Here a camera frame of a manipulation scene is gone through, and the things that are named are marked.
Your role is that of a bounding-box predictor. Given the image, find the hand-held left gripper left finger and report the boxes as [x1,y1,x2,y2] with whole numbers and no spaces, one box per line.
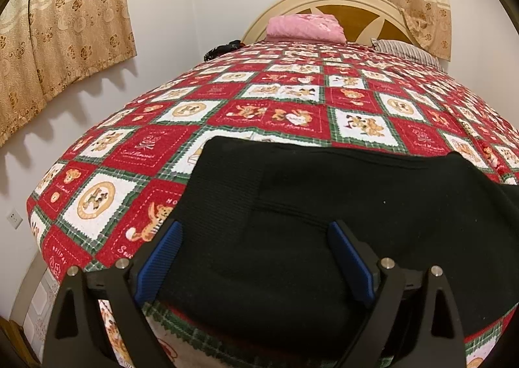
[42,221,184,368]

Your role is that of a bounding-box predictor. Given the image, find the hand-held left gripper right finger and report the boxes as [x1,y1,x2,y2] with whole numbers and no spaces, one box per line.
[328,220,467,368]

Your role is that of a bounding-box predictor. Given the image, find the black pants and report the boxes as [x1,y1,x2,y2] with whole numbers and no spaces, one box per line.
[140,135,519,342]

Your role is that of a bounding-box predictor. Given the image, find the red printed bedspread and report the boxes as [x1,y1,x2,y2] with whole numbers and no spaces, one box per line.
[26,39,519,368]

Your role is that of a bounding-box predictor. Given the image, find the striped pillow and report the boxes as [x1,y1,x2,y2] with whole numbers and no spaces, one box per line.
[371,39,444,69]

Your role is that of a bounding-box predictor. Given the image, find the dark cloth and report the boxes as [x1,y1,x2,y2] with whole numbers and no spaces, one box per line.
[203,40,244,61]

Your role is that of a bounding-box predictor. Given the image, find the pink pillow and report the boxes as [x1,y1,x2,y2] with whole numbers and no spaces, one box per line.
[266,15,346,43]

